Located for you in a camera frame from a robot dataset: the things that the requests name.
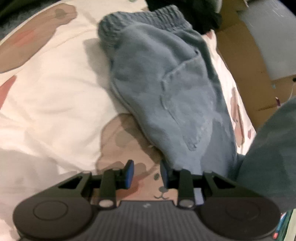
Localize grey wrapped box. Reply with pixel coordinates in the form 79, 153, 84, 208
239, 0, 296, 80

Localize brown cardboard sheet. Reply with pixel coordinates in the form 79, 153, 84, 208
216, 1, 295, 129

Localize light blue denim pants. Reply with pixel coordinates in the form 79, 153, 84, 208
98, 6, 295, 212

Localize dark grey blanket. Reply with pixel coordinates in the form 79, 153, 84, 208
146, 0, 223, 35

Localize teal patterned cloth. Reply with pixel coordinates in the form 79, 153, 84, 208
273, 210, 293, 241

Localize cream bear print duvet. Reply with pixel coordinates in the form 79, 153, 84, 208
0, 0, 258, 241

